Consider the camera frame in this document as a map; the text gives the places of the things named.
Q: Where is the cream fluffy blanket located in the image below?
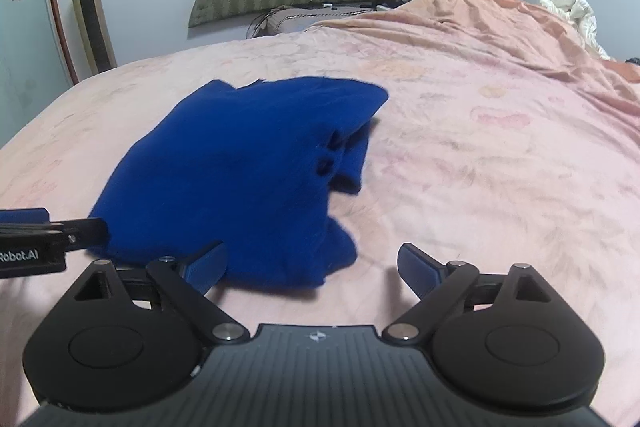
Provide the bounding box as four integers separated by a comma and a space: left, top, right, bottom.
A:
538, 0, 611, 60

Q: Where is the frosted glass wardrobe door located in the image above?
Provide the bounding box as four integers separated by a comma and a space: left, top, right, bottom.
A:
0, 0, 73, 144

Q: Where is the peach orange blanket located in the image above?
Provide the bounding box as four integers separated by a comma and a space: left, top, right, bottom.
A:
316, 0, 639, 126

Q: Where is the gold tower fan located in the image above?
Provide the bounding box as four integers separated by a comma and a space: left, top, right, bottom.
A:
72, 0, 117, 75

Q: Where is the pink floral bed sheet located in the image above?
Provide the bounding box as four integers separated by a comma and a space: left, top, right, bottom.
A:
1, 26, 639, 426

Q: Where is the blue beaded knit sweater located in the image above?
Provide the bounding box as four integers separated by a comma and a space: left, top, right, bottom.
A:
91, 77, 388, 289

